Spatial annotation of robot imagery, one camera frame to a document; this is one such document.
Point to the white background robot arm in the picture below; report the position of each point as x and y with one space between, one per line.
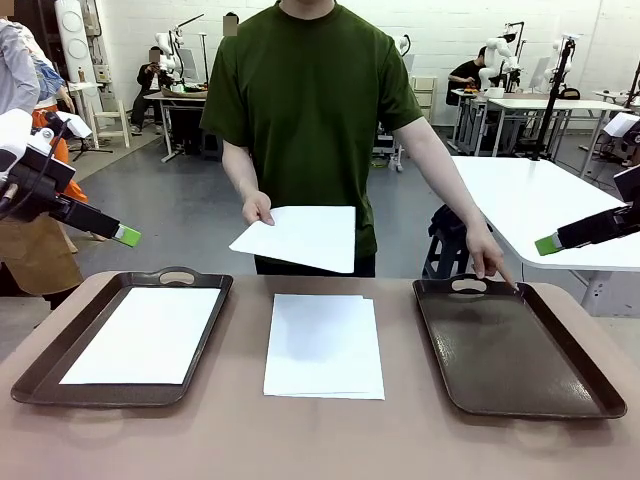
162 42
492 47
557 50

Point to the background computer monitor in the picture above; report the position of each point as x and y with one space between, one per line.
540 72

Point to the seated person in dark jacket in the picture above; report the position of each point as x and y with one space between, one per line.
150 80

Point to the white standing air conditioner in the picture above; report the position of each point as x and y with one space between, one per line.
75 47

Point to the brown fabric cover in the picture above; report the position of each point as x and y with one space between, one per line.
35 260

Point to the person's left forearm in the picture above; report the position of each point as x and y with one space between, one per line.
460 205

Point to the grey plastic stool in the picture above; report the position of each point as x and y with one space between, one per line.
210 142

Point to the mannequin in striped shirt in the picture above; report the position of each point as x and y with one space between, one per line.
17 65

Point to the black bag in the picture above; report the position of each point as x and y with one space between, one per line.
445 220

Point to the person's left hand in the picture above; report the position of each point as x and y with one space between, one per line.
485 252

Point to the standing person in white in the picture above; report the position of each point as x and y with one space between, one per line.
230 25

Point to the white A4 paper sheet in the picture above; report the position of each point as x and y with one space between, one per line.
305 240

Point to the black camera pole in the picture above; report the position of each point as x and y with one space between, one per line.
550 112

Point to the large white table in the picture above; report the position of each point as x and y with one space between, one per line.
525 200

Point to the orange shorts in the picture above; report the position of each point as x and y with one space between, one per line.
75 190

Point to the person in green t-shirt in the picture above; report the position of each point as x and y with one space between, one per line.
310 125

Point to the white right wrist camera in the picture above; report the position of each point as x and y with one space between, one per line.
620 125

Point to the brown plastic serving tray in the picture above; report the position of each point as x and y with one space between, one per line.
500 350
47 360

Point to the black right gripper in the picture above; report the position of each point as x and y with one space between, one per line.
629 200

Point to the white-framed background work table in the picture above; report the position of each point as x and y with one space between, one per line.
175 97

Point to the person in black t-shirt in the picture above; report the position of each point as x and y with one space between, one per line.
467 75

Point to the white A4 paper stack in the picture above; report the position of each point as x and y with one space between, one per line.
325 350
140 340

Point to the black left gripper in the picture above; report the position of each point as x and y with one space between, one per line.
35 190

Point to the long white background table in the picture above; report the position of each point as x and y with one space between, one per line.
590 104

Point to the person's right forearm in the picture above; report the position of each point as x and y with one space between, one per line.
242 172

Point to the person's right hand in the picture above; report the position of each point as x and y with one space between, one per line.
259 210

